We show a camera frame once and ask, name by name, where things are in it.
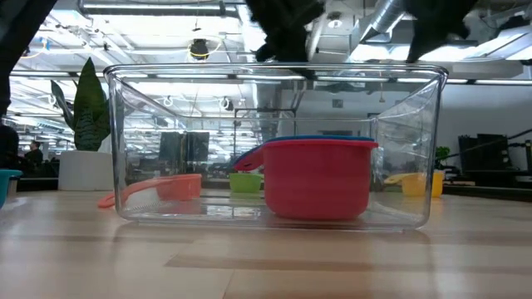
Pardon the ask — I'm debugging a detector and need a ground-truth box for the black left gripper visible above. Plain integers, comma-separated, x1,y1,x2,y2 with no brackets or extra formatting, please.
244,0,325,64

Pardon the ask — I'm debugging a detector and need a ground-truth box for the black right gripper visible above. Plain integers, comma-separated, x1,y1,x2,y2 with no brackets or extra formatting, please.
405,0,479,64

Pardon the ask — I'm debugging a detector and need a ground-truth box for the blue measuring cup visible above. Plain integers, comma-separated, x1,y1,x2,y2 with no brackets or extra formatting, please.
234,134,375,165

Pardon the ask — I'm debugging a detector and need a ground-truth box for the red measuring cup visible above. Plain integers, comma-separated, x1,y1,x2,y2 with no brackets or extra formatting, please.
232,139,379,221

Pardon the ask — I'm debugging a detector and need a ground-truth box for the green measuring cup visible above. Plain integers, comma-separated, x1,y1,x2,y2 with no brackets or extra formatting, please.
228,172,264,194

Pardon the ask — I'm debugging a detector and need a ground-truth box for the yellow measuring cup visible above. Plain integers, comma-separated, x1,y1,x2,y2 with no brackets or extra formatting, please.
382,171,445,199

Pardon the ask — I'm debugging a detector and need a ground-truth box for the orange measuring cup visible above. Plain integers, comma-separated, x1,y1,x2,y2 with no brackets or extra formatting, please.
97,173,203,209

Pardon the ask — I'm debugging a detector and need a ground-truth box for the clear plastic bin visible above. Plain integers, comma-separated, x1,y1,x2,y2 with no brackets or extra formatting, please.
102,61,449,231

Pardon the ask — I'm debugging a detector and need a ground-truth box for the black ceiling dome fixture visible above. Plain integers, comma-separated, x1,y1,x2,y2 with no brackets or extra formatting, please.
189,38,210,61

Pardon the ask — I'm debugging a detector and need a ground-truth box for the small green potted plant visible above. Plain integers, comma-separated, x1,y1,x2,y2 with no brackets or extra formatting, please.
434,145,452,169

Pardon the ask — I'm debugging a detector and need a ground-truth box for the black equipment rack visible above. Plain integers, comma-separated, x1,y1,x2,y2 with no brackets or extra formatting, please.
458,132,532,188

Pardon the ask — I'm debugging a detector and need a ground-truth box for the dark display screen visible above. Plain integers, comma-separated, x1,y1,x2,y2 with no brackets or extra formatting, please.
160,131,211,168

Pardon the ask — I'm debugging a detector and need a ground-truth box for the green snake plant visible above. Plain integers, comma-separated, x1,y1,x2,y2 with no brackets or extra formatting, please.
50,56,111,153

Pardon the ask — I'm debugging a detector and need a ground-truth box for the white plant pot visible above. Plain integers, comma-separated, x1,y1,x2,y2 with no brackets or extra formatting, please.
57,149,116,192

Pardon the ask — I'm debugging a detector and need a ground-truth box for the person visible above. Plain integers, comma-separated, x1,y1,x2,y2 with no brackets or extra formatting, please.
23,140,45,168

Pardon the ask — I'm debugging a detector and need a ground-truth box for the smooth silver ventilation duct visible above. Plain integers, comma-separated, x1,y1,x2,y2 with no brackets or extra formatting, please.
359,0,416,42

